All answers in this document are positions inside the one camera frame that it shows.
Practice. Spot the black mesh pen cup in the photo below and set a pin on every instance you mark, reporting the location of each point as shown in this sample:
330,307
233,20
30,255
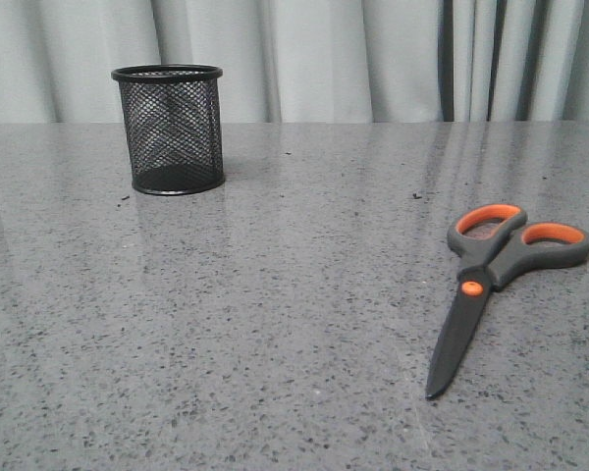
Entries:
173,127

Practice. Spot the grey orange scissors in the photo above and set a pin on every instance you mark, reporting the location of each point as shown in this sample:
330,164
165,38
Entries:
495,245

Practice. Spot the grey curtain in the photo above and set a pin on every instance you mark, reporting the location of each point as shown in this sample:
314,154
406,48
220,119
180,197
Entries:
305,61

